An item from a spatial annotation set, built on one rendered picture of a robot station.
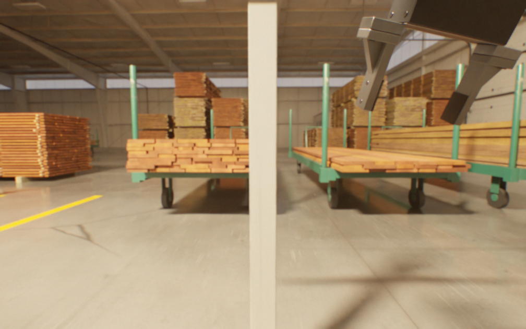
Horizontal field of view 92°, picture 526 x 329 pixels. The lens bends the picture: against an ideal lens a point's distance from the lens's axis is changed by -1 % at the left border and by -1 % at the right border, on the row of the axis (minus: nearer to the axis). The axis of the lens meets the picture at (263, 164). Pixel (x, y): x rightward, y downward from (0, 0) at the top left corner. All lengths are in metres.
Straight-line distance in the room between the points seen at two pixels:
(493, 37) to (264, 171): 0.41
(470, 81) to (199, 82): 9.67
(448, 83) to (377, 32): 11.39
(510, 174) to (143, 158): 2.99
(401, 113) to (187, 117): 7.78
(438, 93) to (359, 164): 9.52
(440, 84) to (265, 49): 11.01
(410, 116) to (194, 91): 7.88
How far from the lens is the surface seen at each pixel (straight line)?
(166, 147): 2.04
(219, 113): 9.64
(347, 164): 1.99
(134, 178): 2.43
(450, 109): 0.45
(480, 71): 0.44
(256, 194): 0.57
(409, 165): 2.17
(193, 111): 9.90
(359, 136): 10.04
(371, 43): 0.35
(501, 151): 3.21
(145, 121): 10.46
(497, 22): 0.41
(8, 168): 5.75
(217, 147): 1.93
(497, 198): 3.31
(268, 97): 0.57
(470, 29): 0.39
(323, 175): 2.21
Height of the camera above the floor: 0.66
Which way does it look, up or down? 5 degrees down
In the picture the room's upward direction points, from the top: straight up
